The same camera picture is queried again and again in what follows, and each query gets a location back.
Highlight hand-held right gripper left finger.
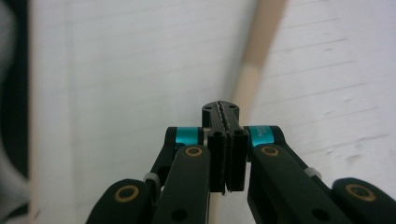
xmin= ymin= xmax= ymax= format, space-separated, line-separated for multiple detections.
xmin=201 ymin=100 xmax=231 ymax=194

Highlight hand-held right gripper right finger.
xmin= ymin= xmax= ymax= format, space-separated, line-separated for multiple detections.
xmin=219 ymin=100 xmax=250 ymax=192

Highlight beige slotted spoon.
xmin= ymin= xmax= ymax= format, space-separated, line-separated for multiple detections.
xmin=207 ymin=0 xmax=290 ymax=224

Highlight white grid mat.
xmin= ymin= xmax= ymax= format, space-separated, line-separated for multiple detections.
xmin=72 ymin=0 xmax=396 ymax=224

